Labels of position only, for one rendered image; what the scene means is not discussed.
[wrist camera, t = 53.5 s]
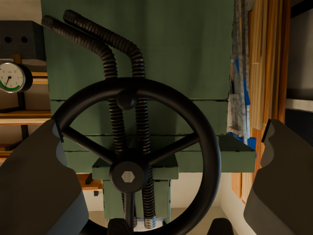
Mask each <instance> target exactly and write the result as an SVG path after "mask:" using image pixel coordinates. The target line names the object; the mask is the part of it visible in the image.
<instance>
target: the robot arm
mask: <svg viewBox="0 0 313 235"><path fill-rule="evenodd" d="M63 142H64V140H63V137H62V133H61V130H60V126H59V123H58V120H57V119H49V120H47V121H46V122H44V123H43V124H42V125H41V126H40V127H39V128H37V129H36V130H35V131H34V132H33V133H32V134H30V135H29V136H28V137H27V138H26V139H25V140H24V141H22V142H21V143H20V144H19V145H18V146H17V147H16V148H15V149H14V150H13V151H12V153H11V154H10V155H9V156H8V157H7V158H6V160H5V161H4V162H3V164H2V165H1V166H0V235H78V234H79V233H80V231H81V230H82V229H83V227H84V226H85V224H86V223H87V221H88V219H89V213H88V208H87V205H86V201H85V198H84V194H83V191H82V187H81V184H80V182H79V179H78V177H77V175H76V172H75V170H73V169H71V168H69V167H67V160H66V157H65V154H64V150H63V147H62V143H63ZM261 142H262V143H264V146H265V149H264V152H263V155H262V158H261V161H260V165H261V167H262V168H260V169H258V170H257V173H256V176H255V179H254V181H253V184H252V187H251V190H250V193H249V195H248V198H247V202H246V205H245V209H244V213H243V216H244V219H245V221H246V223H247V224H248V225H249V226H250V227H251V229H252V230H253V231H254V232H255V234H256V235H313V147H312V146H311V145H310V144H309V143H307V142H306V141H305V140H304V139H303V138H301V137H300V136H299V135H297V134H296V133H295V132H294V131H292V130H291V129H290V128H288V127H287V126H286V125H285V124H283V123H282V122H281V121H279V120H277V119H268V121H267V124H266V127H265V131H264V134H263V137H262V140H261ZM107 235H134V234H133V232H132V230H131V229H130V227H129V225H128V223H127V222H126V220H125V219H123V218H113V219H111V220H110V221H109V223H108V229H107ZM207 235H234V233H233V229H232V224H231V222H230V221H229V220H228V219H226V218H215V219H214V220H213V221H212V224H211V226H210V228H209V231H208V233H207Z"/></svg>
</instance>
